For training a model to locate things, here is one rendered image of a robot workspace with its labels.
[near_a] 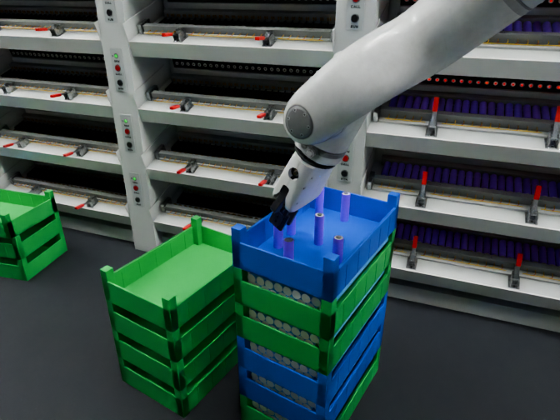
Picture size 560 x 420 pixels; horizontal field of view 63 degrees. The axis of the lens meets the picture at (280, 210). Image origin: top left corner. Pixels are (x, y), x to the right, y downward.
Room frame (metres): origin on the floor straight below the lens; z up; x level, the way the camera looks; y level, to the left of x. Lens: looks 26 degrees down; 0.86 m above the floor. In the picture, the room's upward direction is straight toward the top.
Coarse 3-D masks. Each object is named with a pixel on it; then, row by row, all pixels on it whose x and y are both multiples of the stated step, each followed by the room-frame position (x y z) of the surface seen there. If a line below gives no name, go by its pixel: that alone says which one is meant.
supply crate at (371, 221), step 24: (336, 192) 0.92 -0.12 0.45; (312, 216) 0.89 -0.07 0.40; (336, 216) 0.89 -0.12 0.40; (360, 216) 0.88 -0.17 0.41; (384, 216) 0.86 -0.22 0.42; (240, 240) 0.69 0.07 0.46; (264, 240) 0.78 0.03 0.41; (312, 240) 0.79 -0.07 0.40; (360, 240) 0.79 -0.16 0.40; (384, 240) 0.79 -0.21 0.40; (240, 264) 0.69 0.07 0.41; (264, 264) 0.66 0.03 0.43; (288, 264) 0.64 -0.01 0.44; (312, 264) 0.70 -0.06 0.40; (336, 264) 0.60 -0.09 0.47; (360, 264) 0.69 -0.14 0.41; (312, 288) 0.61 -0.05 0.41; (336, 288) 0.60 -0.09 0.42
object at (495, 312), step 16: (400, 288) 1.13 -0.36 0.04; (416, 288) 1.12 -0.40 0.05; (432, 288) 1.11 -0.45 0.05; (432, 304) 1.10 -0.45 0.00; (448, 304) 1.08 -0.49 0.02; (464, 304) 1.07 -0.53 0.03; (480, 304) 1.05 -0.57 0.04; (496, 304) 1.04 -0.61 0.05; (512, 304) 1.04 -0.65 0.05; (512, 320) 1.02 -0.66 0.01; (528, 320) 1.01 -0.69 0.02; (544, 320) 1.00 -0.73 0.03
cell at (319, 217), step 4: (320, 212) 0.78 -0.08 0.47; (316, 216) 0.77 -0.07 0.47; (320, 216) 0.77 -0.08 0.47; (316, 220) 0.77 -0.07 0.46; (320, 220) 0.76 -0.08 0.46; (316, 224) 0.77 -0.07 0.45; (320, 224) 0.76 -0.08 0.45; (316, 228) 0.77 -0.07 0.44; (320, 228) 0.76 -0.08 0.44; (316, 232) 0.77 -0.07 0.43; (320, 232) 0.76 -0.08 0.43; (316, 236) 0.77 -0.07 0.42; (320, 236) 0.76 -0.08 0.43; (316, 240) 0.77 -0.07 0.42; (320, 240) 0.76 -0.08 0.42; (316, 244) 0.77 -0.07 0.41; (320, 244) 0.76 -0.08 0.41
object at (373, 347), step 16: (368, 352) 0.77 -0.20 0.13; (240, 368) 0.70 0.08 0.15; (352, 368) 0.77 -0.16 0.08; (240, 384) 0.70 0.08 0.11; (256, 384) 0.68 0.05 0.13; (352, 384) 0.70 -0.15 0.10; (256, 400) 0.68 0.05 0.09; (272, 400) 0.65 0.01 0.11; (288, 400) 0.63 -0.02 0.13; (336, 400) 0.63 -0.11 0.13; (288, 416) 0.63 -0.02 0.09; (304, 416) 0.61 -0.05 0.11; (320, 416) 0.60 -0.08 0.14; (336, 416) 0.64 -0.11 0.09
